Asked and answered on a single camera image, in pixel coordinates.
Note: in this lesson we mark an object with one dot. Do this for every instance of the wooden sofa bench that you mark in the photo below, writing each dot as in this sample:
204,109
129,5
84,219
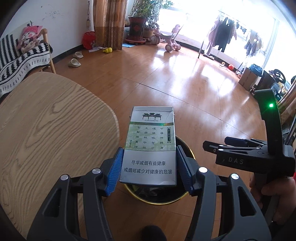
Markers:
21,54

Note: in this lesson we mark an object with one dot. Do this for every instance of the beige slipper far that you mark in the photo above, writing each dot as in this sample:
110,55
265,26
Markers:
78,55

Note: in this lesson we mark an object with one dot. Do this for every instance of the cigarette pack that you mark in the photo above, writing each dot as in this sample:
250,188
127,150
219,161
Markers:
150,149

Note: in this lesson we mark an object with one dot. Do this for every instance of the black shoe toe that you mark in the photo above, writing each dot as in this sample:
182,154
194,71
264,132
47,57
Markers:
152,233

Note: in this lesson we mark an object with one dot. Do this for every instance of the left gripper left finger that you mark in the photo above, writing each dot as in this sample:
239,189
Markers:
58,216

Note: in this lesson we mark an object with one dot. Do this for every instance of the brown curtain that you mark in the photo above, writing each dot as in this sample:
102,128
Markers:
109,22

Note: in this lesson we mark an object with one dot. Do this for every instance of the pink kids tricycle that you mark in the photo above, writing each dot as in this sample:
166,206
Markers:
170,40

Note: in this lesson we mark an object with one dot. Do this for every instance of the black toy car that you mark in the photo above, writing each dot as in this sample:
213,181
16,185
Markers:
281,85

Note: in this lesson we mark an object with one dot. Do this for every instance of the black white patterned blanket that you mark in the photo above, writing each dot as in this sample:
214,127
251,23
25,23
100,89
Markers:
15,66

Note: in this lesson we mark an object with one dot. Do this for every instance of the pink plush doll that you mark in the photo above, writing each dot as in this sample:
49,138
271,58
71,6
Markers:
29,38

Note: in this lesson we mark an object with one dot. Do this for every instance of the red bucket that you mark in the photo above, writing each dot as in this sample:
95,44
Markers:
88,40

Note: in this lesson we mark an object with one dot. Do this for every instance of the beige slipper near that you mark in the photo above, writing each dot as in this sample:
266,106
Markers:
74,63

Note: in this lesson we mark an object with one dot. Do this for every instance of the beige slipper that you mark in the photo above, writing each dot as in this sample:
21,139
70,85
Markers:
78,55
74,63

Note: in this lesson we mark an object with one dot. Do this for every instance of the clothes drying rack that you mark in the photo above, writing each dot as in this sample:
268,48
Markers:
241,42

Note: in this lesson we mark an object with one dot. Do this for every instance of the red ball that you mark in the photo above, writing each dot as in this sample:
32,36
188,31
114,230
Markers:
231,67

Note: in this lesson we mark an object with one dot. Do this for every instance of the cardboard box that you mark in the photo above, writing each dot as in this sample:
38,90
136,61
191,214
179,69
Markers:
248,79

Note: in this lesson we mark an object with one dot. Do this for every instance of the yellow toy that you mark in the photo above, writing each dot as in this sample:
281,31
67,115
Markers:
107,50

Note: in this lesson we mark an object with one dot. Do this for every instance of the potted plant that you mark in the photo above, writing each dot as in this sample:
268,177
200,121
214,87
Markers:
142,20

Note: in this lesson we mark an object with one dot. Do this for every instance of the black gold-rimmed trash bin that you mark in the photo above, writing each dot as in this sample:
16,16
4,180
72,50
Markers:
159,196

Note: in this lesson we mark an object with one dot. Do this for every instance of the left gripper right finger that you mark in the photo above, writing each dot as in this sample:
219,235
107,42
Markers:
241,217

